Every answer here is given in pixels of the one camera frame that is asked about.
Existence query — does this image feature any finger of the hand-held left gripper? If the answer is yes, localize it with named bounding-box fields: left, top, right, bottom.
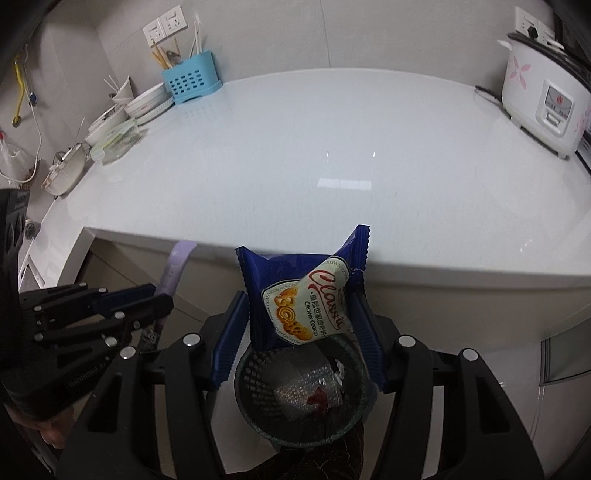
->
left=21, top=282, right=158, bottom=324
left=33, top=293, right=175, bottom=358

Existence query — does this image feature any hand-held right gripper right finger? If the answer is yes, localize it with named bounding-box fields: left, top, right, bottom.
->
left=348, top=291, right=541, bottom=480

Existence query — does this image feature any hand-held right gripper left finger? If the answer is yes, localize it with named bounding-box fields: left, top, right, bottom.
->
left=58, top=290, right=250, bottom=480

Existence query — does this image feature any black mesh wastebasket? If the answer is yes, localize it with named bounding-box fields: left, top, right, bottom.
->
left=233, top=333, right=377, bottom=452

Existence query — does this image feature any purple snack bar wrapper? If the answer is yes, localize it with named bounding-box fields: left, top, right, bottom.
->
left=141, top=240, right=198, bottom=354

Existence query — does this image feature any blue cookie packet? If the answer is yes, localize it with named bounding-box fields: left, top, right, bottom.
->
left=235, top=224, right=372, bottom=352

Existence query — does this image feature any clear bubble wrap sheet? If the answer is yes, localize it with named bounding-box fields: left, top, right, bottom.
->
left=272, top=362, right=345, bottom=416

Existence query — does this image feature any person's left hand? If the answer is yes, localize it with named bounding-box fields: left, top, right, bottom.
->
left=7, top=401, right=72, bottom=450

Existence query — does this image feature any white pot with glass lid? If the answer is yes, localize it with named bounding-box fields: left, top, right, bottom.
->
left=41, top=142, right=91, bottom=197

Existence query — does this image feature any clear green-clipped food container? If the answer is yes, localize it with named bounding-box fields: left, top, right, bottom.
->
left=90, top=119, right=144, bottom=166

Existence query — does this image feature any clear plastic bag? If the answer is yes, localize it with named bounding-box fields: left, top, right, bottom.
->
left=0, top=131, right=38, bottom=185

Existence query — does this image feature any white ceramic plate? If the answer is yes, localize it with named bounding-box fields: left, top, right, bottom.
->
left=136, top=95, right=175, bottom=125

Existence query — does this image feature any white ceramic bowl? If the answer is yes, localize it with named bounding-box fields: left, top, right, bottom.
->
left=124, top=82, right=168, bottom=117

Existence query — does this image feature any white paper cup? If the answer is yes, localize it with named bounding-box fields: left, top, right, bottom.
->
left=113, top=76, right=135, bottom=105

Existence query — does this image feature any blue plastic utensil holder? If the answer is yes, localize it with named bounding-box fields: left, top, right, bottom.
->
left=161, top=52, right=223, bottom=106

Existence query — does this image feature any yellow hooked tube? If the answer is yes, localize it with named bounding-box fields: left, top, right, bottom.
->
left=11, top=54, right=27, bottom=128

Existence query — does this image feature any bundle of wooden chopsticks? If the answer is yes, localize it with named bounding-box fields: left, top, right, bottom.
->
left=150, top=39, right=184, bottom=70

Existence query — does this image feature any white flowered rice cooker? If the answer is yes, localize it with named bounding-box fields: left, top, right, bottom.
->
left=498, top=32, right=591, bottom=160

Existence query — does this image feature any black metal kitchen rack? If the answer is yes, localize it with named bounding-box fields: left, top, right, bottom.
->
left=551, top=0, right=591, bottom=65

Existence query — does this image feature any black rice cooker power cord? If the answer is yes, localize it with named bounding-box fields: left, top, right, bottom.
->
left=475, top=84, right=505, bottom=105

